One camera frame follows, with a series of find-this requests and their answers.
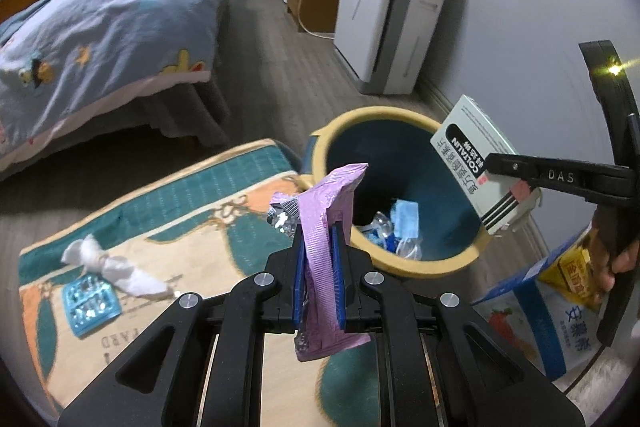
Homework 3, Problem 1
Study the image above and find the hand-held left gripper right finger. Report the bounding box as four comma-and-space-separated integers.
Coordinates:
330, 222, 586, 427

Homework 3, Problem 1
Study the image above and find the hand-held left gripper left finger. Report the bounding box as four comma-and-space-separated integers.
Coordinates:
57, 222, 308, 427

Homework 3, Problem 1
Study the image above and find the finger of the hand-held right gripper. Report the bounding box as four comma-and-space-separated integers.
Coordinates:
482, 152, 603, 202

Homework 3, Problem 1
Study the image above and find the pink wrapper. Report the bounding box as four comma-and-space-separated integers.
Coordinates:
295, 163, 372, 362

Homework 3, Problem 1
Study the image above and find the clear plastic bag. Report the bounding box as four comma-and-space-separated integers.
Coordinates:
357, 211, 423, 260

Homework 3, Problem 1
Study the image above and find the white medicine box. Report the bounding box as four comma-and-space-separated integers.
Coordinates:
430, 94, 543, 237

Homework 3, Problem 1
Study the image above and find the teal bin with cream rim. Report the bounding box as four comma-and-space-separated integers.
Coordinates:
302, 106, 488, 279

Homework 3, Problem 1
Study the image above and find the person's right hand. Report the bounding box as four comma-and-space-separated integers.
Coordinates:
602, 239, 640, 293

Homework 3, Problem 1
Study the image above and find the crumpled silver wrapper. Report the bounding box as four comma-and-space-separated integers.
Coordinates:
267, 192, 303, 235

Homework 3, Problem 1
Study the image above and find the blue face mask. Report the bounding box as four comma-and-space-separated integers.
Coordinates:
390, 201, 421, 240

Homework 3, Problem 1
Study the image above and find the yellow box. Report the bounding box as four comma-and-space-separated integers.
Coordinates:
537, 239, 608, 313

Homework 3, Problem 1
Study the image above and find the teal and orange patterned mat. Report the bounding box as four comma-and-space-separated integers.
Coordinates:
17, 138, 391, 427

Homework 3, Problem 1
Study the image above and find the blue white strawberry carton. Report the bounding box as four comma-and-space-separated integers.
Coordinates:
470, 227, 608, 383

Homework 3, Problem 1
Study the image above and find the white crumpled tissue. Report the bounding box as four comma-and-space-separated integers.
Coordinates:
61, 234, 173, 299

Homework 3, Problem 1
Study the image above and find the white fluffy rug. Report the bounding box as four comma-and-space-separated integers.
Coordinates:
565, 347, 632, 403

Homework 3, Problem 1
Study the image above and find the blue blister pack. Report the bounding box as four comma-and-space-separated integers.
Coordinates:
62, 272, 122, 338

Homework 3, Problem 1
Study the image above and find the white air purifier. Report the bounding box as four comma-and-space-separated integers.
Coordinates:
332, 0, 456, 96

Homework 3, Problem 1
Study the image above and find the bed with blue quilt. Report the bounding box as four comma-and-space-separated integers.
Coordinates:
0, 0, 235, 172

